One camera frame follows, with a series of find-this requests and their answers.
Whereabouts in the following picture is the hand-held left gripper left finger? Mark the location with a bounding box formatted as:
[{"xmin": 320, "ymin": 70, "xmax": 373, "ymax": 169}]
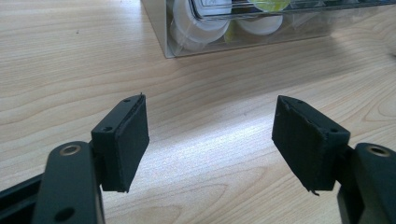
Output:
[{"xmin": 91, "ymin": 93, "xmax": 150, "ymax": 193}]

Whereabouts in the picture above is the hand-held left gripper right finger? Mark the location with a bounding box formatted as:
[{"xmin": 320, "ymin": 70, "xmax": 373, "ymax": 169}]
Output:
[{"xmin": 271, "ymin": 94, "xmax": 351, "ymax": 196}]

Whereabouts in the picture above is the clear plastic storage box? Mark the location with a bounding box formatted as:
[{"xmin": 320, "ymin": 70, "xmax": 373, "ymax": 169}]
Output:
[{"xmin": 140, "ymin": 0, "xmax": 396, "ymax": 60}]

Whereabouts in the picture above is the yellow-green item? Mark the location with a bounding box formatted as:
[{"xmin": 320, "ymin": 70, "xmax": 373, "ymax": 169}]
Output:
[{"xmin": 250, "ymin": 0, "xmax": 291, "ymax": 13}]

